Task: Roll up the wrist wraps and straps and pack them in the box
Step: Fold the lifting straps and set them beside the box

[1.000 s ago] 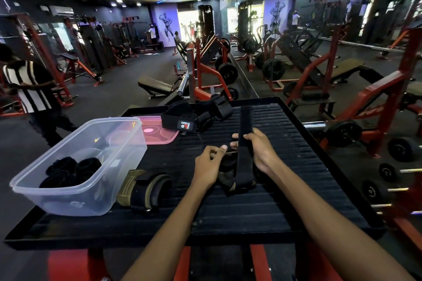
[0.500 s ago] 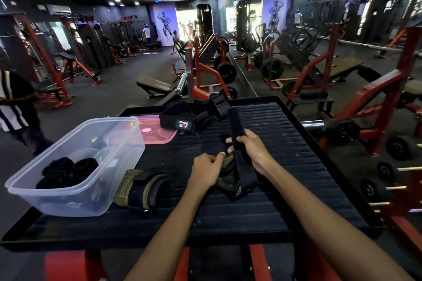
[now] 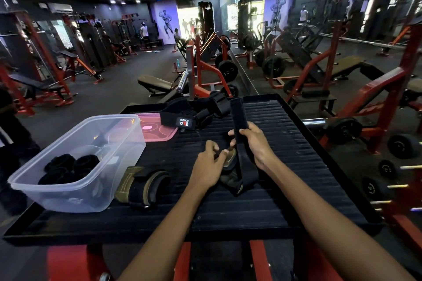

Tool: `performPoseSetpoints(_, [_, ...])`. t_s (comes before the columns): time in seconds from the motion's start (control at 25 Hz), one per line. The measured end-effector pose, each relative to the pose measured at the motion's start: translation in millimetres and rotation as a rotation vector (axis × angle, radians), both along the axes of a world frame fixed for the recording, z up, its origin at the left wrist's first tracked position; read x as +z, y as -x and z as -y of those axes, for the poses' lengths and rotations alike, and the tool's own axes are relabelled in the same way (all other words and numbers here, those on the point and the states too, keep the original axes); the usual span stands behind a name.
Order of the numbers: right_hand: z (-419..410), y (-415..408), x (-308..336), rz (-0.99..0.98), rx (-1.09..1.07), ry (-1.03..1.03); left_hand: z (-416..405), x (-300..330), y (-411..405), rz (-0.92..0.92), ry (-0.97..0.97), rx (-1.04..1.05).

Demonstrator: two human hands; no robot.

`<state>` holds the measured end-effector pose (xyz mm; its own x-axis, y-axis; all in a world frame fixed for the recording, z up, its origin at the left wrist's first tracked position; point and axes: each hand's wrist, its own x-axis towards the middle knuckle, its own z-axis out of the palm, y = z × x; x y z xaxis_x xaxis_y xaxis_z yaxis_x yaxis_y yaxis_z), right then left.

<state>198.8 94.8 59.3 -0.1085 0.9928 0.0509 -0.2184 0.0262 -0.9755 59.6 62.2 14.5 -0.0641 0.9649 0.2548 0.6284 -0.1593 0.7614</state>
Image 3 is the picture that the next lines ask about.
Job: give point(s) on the clear plastic container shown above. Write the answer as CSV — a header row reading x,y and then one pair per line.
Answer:
x,y
82,198

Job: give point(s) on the white air conditioner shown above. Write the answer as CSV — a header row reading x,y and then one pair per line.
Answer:
x,y
60,8

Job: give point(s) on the chrome barbell sleeve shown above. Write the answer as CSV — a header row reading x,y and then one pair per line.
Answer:
x,y
182,81

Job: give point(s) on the black weight stack machine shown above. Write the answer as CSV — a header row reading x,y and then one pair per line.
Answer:
x,y
92,42

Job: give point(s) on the black ribbed platform tray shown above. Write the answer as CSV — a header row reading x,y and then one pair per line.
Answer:
x,y
296,165

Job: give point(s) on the black low bench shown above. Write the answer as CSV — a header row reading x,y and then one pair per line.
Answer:
x,y
155,83

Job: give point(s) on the red plate-loaded machine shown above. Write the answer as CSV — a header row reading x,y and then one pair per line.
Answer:
x,y
197,66

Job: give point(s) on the large wall mirror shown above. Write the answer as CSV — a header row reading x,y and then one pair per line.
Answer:
x,y
362,43

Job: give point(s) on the person's right forearm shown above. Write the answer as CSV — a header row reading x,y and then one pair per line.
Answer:
x,y
329,224

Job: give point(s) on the purple bodybuilder wall mural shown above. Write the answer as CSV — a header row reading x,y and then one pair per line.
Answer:
x,y
166,22

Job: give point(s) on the person's left hand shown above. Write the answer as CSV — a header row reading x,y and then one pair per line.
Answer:
x,y
206,172

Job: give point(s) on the red power rack with bench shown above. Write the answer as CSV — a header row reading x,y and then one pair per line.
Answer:
x,y
36,88

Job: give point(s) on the pink plastic lid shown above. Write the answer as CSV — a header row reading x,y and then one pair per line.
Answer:
x,y
158,129

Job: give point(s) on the black weight plate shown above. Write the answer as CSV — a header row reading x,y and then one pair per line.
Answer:
x,y
228,70

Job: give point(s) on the red incline bench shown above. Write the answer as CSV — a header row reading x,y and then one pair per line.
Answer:
x,y
67,54

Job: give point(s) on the person's right hand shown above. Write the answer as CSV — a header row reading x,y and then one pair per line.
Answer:
x,y
258,145

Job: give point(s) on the person's left forearm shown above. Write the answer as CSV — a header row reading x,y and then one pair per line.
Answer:
x,y
161,241

